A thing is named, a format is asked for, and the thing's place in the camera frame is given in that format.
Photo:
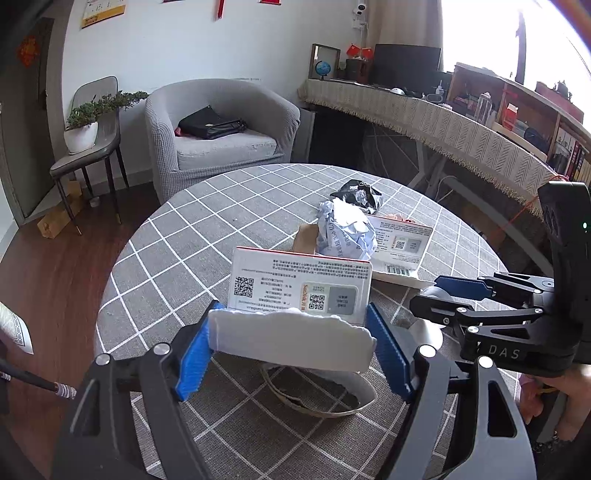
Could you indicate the dark wooden box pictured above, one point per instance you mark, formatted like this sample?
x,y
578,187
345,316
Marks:
x,y
355,71

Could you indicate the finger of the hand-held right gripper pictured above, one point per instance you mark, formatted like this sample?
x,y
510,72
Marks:
x,y
434,310
457,285

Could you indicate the printed paper ball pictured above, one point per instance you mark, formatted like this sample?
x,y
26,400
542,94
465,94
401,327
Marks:
x,y
346,230

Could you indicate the white tissue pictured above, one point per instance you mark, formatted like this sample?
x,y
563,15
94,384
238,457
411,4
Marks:
x,y
286,339

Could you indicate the grey armchair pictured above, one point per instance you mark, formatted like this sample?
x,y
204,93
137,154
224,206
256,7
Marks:
x,y
231,152

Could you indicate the brown paper piece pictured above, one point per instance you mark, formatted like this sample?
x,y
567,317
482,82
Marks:
x,y
304,240

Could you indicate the black plastic bag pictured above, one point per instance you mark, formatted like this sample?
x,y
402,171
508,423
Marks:
x,y
364,196

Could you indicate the small red flags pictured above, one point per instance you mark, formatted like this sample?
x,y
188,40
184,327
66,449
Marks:
x,y
353,50

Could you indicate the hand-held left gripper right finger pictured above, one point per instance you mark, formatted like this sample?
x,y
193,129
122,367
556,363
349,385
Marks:
x,y
390,350

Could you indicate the black handbag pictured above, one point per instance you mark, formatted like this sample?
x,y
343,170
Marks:
x,y
207,124

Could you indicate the white card package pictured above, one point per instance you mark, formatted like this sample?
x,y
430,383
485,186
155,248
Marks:
x,y
277,281
401,244

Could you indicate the white crushed paper cup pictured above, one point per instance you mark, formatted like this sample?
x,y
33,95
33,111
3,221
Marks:
x,y
431,293

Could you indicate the beige curtain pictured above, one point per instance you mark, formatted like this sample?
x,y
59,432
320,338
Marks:
x,y
406,23

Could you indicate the red paper door decoration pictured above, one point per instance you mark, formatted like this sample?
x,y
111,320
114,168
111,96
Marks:
x,y
28,51

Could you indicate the white patterned tablecloth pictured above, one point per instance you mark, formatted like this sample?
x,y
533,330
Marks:
x,y
14,327

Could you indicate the wall calendar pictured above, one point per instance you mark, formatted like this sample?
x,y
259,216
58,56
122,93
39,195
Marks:
x,y
101,14

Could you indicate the black computer tower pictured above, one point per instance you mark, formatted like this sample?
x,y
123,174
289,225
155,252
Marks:
x,y
307,134

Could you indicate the grey dining chair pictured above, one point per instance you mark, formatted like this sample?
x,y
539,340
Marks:
x,y
108,134

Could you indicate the beige fringed tablecloth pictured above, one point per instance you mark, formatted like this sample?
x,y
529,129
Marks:
x,y
461,124

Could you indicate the cardboard box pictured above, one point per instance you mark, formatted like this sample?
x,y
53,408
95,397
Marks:
x,y
51,224

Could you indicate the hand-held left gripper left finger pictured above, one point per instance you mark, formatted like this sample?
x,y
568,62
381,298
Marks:
x,y
196,350

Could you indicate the grey door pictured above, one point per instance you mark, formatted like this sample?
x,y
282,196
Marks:
x,y
23,138

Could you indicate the wooden bookshelf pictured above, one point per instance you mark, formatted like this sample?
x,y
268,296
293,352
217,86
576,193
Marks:
x,y
508,87

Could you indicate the red knot hanging decoration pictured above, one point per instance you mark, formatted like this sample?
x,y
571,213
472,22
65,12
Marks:
x,y
220,9

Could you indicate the white desk frame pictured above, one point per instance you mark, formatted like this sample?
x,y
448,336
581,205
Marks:
x,y
422,161

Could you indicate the white security camera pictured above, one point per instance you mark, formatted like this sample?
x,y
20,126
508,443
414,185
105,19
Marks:
x,y
360,11

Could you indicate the black monitor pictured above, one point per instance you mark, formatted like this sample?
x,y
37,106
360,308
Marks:
x,y
406,64

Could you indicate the wooden picture frame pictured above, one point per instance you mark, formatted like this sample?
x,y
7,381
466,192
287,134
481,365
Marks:
x,y
323,51

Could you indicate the potted plant in white pot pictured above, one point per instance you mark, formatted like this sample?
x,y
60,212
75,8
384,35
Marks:
x,y
82,138

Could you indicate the small blue globe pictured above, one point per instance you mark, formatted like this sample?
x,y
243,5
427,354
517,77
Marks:
x,y
322,68

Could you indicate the grey checked tablecloth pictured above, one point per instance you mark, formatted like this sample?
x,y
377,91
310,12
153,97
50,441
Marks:
x,y
207,221

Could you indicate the person's right hand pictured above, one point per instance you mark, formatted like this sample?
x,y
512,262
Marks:
x,y
577,401

